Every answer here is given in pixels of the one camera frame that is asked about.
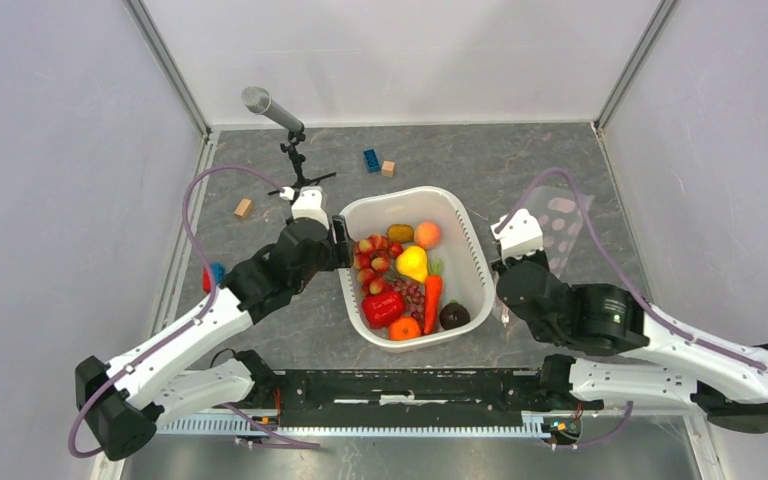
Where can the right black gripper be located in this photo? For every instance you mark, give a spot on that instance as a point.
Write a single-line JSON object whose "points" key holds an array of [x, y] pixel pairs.
{"points": [[538, 257]]}

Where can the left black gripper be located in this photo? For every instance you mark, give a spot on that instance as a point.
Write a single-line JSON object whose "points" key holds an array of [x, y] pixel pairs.
{"points": [[341, 254]]}

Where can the strawberry bunch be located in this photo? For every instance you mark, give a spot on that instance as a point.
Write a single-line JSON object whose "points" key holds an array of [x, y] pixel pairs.
{"points": [[374, 261]]}

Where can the yellow pear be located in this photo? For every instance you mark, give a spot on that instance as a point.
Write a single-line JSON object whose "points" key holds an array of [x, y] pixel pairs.
{"points": [[413, 263]]}

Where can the clear zip top bag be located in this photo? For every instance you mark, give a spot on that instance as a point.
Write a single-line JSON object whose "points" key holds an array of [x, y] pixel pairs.
{"points": [[560, 216]]}

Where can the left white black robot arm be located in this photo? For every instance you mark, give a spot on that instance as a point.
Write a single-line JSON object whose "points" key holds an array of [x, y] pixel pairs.
{"points": [[118, 401]]}

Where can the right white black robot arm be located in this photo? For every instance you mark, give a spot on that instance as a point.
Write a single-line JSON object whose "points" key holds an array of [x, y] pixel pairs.
{"points": [[636, 353]]}

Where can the brown kiwi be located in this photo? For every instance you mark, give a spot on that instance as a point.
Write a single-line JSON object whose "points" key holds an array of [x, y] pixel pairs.
{"points": [[400, 233]]}

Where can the red bell pepper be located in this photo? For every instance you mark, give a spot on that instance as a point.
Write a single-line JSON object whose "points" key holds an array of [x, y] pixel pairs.
{"points": [[383, 309]]}

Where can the dark avocado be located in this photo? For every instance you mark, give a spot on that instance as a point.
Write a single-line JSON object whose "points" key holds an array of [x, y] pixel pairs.
{"points": [[453, 315]]}

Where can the peach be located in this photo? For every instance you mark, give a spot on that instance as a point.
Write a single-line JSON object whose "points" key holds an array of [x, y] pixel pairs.
{"points": [[427, 235]]}

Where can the purple grapes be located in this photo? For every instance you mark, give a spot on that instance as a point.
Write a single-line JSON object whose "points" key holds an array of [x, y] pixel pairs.
{"points": [[413, 296]]}

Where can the small wooden cube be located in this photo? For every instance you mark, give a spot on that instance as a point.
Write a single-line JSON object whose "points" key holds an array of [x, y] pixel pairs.
{"points": [[388, 168]]}

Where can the orange carrot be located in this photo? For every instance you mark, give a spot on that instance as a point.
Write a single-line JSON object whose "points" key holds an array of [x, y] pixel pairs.
{"points": [[433, 286]]}

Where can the orange tangerine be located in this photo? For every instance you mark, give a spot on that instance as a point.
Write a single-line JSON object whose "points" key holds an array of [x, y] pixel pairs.
{"points": [[404, 328]]}

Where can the wooden block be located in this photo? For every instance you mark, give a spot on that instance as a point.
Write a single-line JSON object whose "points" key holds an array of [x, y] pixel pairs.
{"points": [[243, 209]]}

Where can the red blue toy brick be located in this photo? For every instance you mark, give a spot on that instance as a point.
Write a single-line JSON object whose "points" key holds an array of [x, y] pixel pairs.
{"points": [[212, 277]]}

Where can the grey microphone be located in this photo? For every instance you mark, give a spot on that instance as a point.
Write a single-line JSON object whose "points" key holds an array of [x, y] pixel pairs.
{"points": [[259, 102]]}

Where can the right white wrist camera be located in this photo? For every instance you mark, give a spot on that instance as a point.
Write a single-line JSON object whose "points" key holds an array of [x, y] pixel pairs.
{"points": [[521, 236]]}

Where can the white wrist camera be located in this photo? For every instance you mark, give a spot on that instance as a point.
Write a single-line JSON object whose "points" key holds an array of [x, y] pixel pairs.
{"points": [[306, 203], [521, 236]]}

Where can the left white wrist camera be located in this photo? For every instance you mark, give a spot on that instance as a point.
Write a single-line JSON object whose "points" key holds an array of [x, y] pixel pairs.
{"points": [[306, 203]]}

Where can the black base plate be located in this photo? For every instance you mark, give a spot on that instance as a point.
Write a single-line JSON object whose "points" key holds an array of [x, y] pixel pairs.
{"points": [[409, 397]]}

